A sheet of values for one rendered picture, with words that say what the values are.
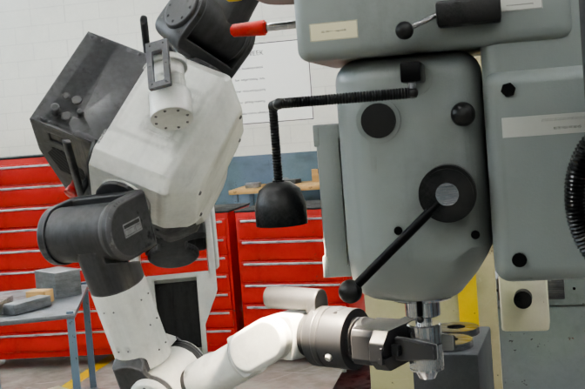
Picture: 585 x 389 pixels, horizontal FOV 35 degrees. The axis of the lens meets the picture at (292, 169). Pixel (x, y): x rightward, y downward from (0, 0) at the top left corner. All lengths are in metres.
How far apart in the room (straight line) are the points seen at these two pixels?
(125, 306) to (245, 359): 0.22
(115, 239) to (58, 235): 0.10
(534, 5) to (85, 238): 0.75
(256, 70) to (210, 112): 9.03
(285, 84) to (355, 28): 9.35
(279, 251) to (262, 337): 4.61
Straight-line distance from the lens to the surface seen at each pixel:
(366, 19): 1.17
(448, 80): 1.18
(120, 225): 1.46
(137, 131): 1.55
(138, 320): 1.53
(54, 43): 11.45
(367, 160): 1.20
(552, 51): 1.17
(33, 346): 6.75
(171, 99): 1.45
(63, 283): 4.48
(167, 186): 1.51
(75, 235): 1.49
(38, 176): 6.55
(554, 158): 1.16
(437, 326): 1.30
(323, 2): 1.18
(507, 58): 1.17
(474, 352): 1.76
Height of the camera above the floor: 1.56
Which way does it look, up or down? 3 degrees down
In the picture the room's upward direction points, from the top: 4 degrees counter-clockwise
